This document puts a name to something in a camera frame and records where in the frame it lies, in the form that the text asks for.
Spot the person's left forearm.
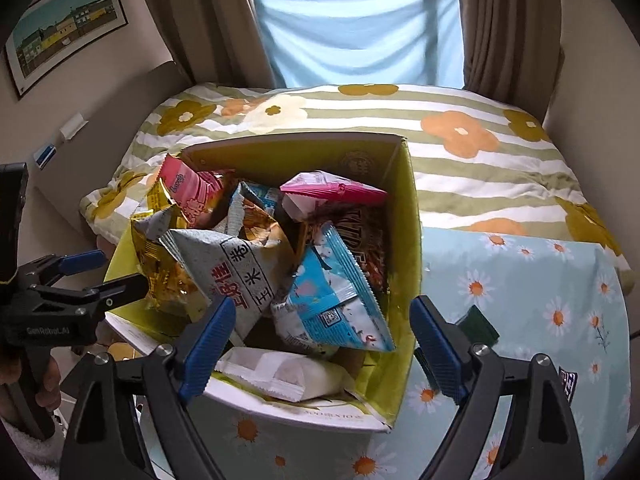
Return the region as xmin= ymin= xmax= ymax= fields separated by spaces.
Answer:
xmin=0 ymin=410 xmax=66 ymax=480

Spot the white wall switch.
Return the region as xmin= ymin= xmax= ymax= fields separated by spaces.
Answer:
xmin=59 ymin=114 xmax=88 ymax=141

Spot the light blue daisy sheet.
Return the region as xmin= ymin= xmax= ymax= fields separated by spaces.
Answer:
xmin=150 ymin=227 xmax=631 ymax=480

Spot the cream orange snack bag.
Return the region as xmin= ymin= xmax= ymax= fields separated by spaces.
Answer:
xmin=212 ymin=180 xmax=301 ymax=261

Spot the yellow-green cardboard box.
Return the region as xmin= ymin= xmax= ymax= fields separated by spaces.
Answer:
xmin=102 ymin=132 xmax=425 ymax=433

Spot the beige curtain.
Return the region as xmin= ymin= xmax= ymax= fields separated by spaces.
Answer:
xmin=127 ymin=0 xmax=278 ymax=88
xmin=455 ymin=0 xmax=566 ymax=111

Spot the beige padded headboard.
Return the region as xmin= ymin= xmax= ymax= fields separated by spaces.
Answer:
xmin=30 ymin=60 xmax=196 ymax=241

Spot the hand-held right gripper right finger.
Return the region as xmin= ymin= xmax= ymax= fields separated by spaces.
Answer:
xmin=409 ymin=296 xmax=586 ymax=480

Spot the blue white wall socket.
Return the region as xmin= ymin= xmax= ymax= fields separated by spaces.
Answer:
xmin=34 ymin=142 xmax=58 ymax=168

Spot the striped floral quilt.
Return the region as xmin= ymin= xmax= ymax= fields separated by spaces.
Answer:
xmin=80 ymin=82 xmax=633 ymax=281

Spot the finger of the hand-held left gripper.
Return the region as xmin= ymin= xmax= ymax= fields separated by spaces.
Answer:
xmin=0 ymin=274 xmax=151 ymax=347
xmin=17 ymin=250 xmax=109 ymax=287

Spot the orange brown patterned snack bag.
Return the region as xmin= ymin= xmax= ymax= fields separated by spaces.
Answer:
xmin=305 ymin=205 xmax=391 ymax=296

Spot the pink white snack bag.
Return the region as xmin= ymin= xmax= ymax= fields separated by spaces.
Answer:
xmin=279 ymin=170 xmax=390 ymax=221

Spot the light blue window cloth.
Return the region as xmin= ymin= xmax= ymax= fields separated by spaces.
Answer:
xmin=252 ymin=0 xmax=466 ymax=88

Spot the person's left hand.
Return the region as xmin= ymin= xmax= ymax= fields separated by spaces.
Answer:
xmin=30 ymin=359 xmax=63 ymax=413

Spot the yellow snack bag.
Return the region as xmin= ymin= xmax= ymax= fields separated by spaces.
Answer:
xmin=130 ymin=180 xmax=201 ymax=318

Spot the grey white snack bag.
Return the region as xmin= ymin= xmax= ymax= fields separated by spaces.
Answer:
xmin=159 ymin=227 xmax=296 ymax=346

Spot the white snack packet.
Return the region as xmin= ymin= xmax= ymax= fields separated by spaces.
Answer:
xmin=215 ymin=346 xmax=356 ymax=402

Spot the blue snack bag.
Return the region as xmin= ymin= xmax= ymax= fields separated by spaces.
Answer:
xmin=270 ymin=221 xmax=397 ymax=353

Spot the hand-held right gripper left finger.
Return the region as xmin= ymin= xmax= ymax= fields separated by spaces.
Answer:
xmin=60 ymin=296 xmax=237 ymax=480

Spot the framed wall picture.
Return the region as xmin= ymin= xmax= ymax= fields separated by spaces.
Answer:
xmin=4 ymin=0 xmax=128 ymax=100

